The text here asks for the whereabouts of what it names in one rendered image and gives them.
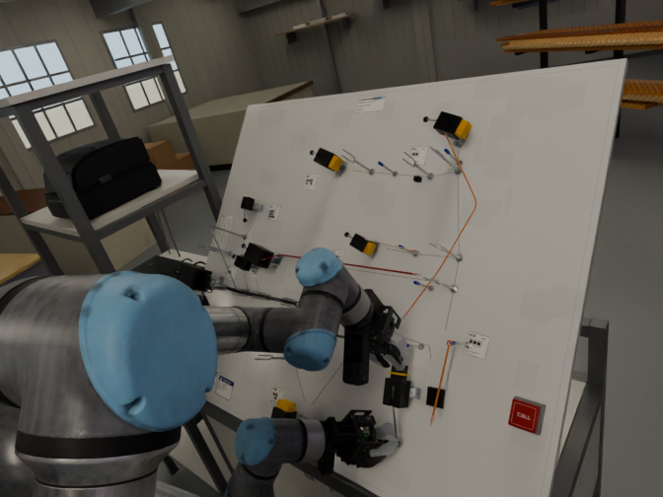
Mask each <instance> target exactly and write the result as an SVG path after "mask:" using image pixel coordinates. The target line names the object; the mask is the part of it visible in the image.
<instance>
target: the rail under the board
mask: <svg viewBox="0 0 663 497"><path fill-rule="evenodd" d="M199 411H201V412H203V413H204V414H206V415H208V416H209V417H211V418H213V419H215V420H216V421H218V422H220V423H221V424H223V425H225V426H226V427H228V428H230V429H231V430H233V431H235V432H237V430H238V428H239V426H240V424H241V423H242V422H243V420H241V419H239V418H238V417H236V416H234V415H232V414H230V413H229V412H227V411H225V410H223V409H221V408H220V407H218V406H216V405H214V404H212V403H211V402H209V401H207V400H206V402H205V403H204V405H203V406H202V408H201V409H200V410H199ZM290 464H292V465H293V466H295V467H297V468H298V469H300V470H302V471H304V472H305V473H307V474H309V475H310V476H312V477H314V478H315V479H317V480H319V481H321V482H322V483H323V484H325V485H326V486H328V487H330V488H331V489H333V490H335V491H336V492H338V493H340V494H342V495H343V496H345V497H380V496H378V495H376V494H374V493H372V492H371V491H369V490H367V489H365V488H363V487H362V486H360V485H358V484H356V483H354V482H353V481H351V480H349V479H347V478H345V477H344V476H342V475H340V474H338V473H336V472H335V471H334V472H333V473H331V474H327V475H324V476H322V475H321V472H320V471H319V470H318V467H317V464H316V463H315V462H290Z"/></svg>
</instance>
